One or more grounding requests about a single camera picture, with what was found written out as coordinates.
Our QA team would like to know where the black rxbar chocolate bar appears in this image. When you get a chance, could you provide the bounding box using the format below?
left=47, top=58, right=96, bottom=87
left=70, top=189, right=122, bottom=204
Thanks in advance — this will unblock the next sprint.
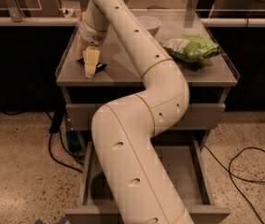
left=78, top=59, right=107, bottom=74

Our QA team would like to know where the black floor cable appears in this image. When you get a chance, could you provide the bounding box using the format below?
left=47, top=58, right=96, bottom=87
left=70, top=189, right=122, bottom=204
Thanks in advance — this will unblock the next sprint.
left=1, top=109, right=84, bottom=174
left=202, top=145, right=265, bottom=224

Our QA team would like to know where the closed top grey drawer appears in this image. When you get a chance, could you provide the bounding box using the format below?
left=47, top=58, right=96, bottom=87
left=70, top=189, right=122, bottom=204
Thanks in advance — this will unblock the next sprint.
left=66, top=104, right=225, bottom=131

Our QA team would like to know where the white ceramic bowl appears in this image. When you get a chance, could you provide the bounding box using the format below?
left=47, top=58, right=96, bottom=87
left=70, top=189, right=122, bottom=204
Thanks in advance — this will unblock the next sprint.
left=137, top=16, right=160, bottom=36

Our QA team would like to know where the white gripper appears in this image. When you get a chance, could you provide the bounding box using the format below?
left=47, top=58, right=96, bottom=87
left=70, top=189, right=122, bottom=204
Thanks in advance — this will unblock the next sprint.
left=76, top=20, right=110, bottom=78

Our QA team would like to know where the green chip bag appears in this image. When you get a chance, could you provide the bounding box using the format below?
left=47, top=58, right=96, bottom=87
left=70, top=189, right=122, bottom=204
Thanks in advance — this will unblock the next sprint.
left=161, top=35, right=221, bottom=63

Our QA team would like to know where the white horizontal rail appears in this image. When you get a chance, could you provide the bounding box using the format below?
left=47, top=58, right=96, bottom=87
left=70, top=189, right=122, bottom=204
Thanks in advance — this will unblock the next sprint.
left=0, top=17, right=265, bottom=28

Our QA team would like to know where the black floor cable left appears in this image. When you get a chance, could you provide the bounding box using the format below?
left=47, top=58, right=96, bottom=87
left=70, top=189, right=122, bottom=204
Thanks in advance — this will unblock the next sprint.
left=1, top=109, right=84, bottom=174

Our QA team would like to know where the red apple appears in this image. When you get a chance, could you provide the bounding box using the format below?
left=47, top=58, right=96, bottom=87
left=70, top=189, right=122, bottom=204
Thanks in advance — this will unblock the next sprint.
left=80, top=11, right=86, bottom=20

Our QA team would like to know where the grey metal drawer cabinet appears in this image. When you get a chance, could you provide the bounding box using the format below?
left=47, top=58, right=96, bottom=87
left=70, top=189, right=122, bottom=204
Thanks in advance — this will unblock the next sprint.
left=54, top=8, right=240, bottom=224

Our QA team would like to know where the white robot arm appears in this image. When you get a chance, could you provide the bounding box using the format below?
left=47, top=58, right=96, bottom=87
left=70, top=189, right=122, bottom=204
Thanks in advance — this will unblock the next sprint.
left=79, top=0, right=194, bottom=224

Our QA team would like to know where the black floor cable right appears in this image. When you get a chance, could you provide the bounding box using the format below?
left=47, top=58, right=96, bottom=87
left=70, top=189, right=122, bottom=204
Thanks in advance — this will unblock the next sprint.
left=202, top=145, right=265, bottom=224

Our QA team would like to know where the open middle grey drawer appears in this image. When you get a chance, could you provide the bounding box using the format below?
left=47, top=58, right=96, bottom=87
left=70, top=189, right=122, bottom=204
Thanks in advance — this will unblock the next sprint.
left=65, top=141, right=230, bottom=224

